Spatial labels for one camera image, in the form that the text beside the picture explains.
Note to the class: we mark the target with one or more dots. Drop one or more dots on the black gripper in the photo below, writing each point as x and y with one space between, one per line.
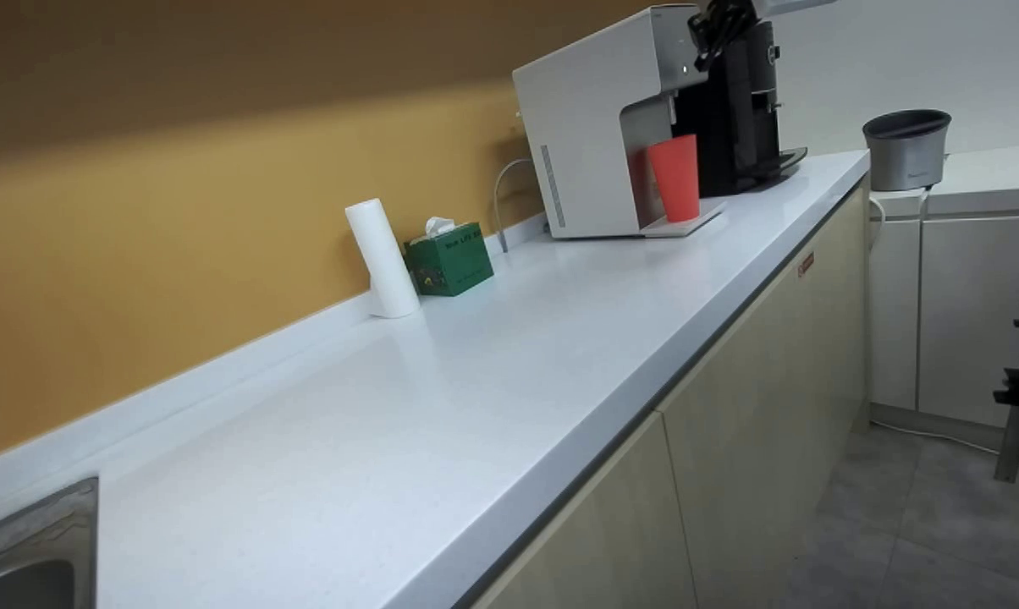
731 18

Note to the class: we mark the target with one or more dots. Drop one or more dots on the black coffee machine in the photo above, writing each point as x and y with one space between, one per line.
744 123

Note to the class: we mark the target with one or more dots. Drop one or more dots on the red plastic cup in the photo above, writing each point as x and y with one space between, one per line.
676 175

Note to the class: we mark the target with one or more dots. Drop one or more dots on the dark grey bucket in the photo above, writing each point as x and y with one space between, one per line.
906 150

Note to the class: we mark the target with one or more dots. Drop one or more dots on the green tissue box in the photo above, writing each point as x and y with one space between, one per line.
447 257

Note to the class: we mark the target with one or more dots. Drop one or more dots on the white cabinet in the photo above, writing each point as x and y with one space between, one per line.
968 304

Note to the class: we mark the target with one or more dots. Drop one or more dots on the white paper towel roll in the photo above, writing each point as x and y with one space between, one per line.
379 257

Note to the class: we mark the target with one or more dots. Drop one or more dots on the plain beige cabinet door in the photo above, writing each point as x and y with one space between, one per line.
597 530

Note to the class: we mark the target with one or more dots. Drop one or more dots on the steel sink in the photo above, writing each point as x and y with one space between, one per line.
29 553

